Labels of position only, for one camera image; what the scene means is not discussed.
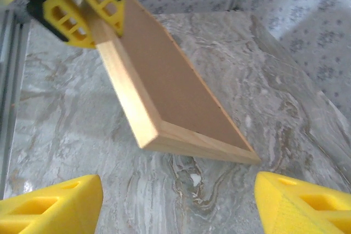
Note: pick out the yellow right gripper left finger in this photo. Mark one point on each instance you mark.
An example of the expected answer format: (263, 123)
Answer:
(68, 212)

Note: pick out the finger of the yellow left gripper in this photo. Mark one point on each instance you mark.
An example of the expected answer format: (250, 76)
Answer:
(109, 17)
(79, 39)

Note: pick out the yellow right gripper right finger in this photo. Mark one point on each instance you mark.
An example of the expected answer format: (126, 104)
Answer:
(279, 206)

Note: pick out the light wooden picture frame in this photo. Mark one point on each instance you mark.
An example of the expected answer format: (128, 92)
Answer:
(129, 88)

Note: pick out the brown backing board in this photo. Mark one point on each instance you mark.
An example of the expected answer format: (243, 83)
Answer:
(170, 80)

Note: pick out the aluminium mounting rail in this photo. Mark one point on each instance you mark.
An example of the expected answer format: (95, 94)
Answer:
(11, 94)

